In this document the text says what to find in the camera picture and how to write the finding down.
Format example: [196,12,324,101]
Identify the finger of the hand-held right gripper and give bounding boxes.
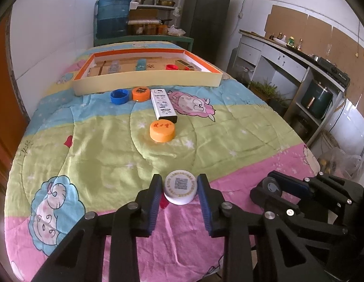
[270,170,326,203]
[249,186,306,221]

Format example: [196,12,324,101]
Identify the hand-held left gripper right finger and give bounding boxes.
[197,173,326,282]

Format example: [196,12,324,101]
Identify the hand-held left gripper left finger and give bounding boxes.
[32,174,163,282]

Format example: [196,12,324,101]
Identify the white bottle cap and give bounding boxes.
[163,170,198,205]

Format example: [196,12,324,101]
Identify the orange cap with red print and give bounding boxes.
[149,120,176,143]

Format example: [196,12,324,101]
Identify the white cartoon lighter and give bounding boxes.
[150,88,178,123]

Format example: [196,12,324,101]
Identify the orange cap with dark print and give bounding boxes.
[131,86,151,101]

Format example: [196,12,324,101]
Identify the blue bottle cap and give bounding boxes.
[110,89,130,105]

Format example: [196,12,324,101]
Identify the orange-rimmed cardboard tray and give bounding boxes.
[74,48,223,97]

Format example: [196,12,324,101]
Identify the gold lighter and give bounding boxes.
[175,59,198,71]

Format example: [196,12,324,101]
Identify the clear plastic bag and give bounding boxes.
[319,148,362,180]

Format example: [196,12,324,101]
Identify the dark round pot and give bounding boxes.
[292,116,313,140]

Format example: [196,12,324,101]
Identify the striped cartoon sheep blanket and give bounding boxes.
[4,40,322,282]

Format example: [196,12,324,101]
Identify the potted plant in dark pot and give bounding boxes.
[267,90,288,115]

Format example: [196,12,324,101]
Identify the green air fryer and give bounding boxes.
[301,79,334,119]

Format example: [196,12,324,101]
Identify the potted plant in brown pot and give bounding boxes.
[248,79,273,102]

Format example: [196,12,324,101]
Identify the black gas stove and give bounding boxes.
[317,59,351,87]

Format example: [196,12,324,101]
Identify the grey kitchen counter cabinet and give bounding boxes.
[229,29,351,141]

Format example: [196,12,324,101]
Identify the dark grey refrigerator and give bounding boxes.
[181,0,232,65]

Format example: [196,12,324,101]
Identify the brown cardboard box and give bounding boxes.
[128,9,159,21]

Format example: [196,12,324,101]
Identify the blue water jug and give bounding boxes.
[96,0,132,39]

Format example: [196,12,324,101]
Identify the cardboard wall panels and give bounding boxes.
[264,4,364,74]

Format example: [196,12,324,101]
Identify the brown wooden door frame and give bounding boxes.
[0,6,30,183]

